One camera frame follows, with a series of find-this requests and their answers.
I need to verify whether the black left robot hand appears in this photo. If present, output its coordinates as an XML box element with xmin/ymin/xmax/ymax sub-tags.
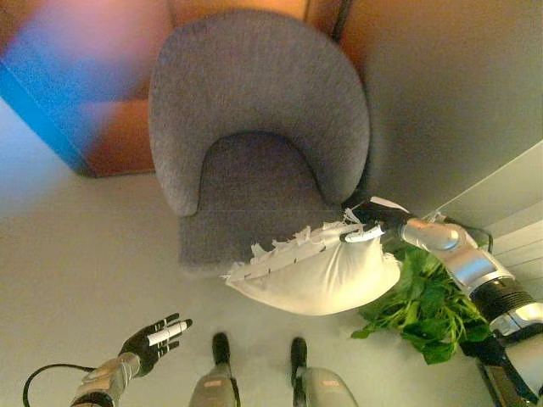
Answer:
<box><xmin>120</xmin><ymin>312</ymin><xmax>193</xmax><ymax>377</ymax></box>

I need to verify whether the silver robot leg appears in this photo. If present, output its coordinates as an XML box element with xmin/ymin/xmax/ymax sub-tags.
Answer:
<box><xmin>292</xmin><ymin>366</ymin><xmax>360</xmax><ymax>407</ymax></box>
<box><xmin>188</xmin><ymin>366</ymin><xmax>241</xmax><ymax>407</ymax></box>

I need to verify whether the silver right robot leg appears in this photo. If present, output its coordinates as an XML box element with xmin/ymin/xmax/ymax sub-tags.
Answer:
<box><xmin>292</xmin><ymin>366</ymin><xmax>360</xmax><ymax>407</ymax></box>

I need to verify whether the black slanted pole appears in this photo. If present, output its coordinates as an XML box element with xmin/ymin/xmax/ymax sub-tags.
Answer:
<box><xmin>333</xmin><ymin>0</ymin><xmax>354</xmax><ymax>40</ymax></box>

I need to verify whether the silver left robot leg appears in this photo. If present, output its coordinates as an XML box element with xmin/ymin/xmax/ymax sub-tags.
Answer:
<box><xmin>188</xmin><ymin>366</ymin><xmax>241</xmax><ymax>407</ymax></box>

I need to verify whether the white fringed pillow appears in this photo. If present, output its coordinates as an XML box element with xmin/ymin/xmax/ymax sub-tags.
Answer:
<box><xmin>219</xmin><ymin>207</ymin><xmax>403</xmax><ymax>317</ymax></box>

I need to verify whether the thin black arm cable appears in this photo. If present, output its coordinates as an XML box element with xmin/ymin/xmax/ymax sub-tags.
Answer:
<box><xmin>440</xmin><ymin>214</ymin><xmax>495</xmax><ymax>252</ymax></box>

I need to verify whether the thick black wrist cable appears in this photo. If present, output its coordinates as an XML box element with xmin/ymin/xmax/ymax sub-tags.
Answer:
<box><xmin>23</xmin><ymin>363</ymin><xmax>97</xmax><ymax>407</ymax></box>

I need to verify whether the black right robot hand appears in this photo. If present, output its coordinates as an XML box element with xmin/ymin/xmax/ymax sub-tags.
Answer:
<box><xmin>341</xmin><ymin>196</ymin><xmax>419</xmax><ymax>245</ymax></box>

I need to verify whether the black right robot foot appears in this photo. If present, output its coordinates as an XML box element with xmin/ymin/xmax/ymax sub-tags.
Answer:
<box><xmin>290</xmin><ymin>337</ymin><xmax>309</xmax><ymax>374</ymax></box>

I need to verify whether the blue box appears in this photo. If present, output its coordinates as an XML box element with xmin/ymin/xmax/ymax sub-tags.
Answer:
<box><xmin>0</xmin><ymin>59</ymin><xmax>92</xmax><ymax>176</ymax></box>

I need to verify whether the black robot foot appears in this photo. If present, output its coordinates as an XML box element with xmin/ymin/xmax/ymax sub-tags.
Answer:
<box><xmin>290</xmin><ymin>337</ymin><xmax>309</xmax><ymax>374</ymax></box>
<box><xmin>211</xmin><ymin>332</ymin><xmax>232</xmax><ymax>370</ymax></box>

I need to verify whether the black left robot foot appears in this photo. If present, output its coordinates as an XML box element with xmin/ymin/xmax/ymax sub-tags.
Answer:
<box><xmin>211</xmin><ymin>332</ymin><xmax>232</xmax><ymax>370</ymax></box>

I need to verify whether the grey fabric armchair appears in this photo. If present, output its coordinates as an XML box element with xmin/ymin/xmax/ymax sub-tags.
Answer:
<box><xmin>147</xmin><ymin>10</ymin><xmax>372</xmax><ymax>281</ymax></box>

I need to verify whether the green leafy potted plant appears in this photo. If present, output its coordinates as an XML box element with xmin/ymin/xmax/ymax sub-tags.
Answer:
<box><xmin>350</xmin><ymin>245</ymin><xmax>493</xmax><ymax>365</ymax></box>

